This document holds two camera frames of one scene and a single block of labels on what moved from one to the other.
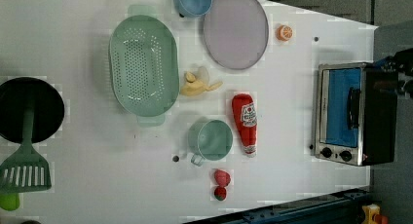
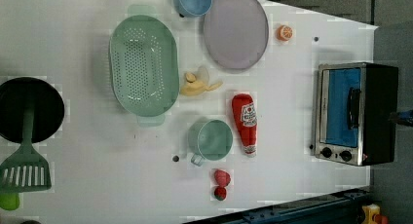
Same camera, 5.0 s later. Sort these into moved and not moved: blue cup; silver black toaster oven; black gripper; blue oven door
Moved: black gripper
Not moved: blue cup; silver black toaster oven; blue oven door
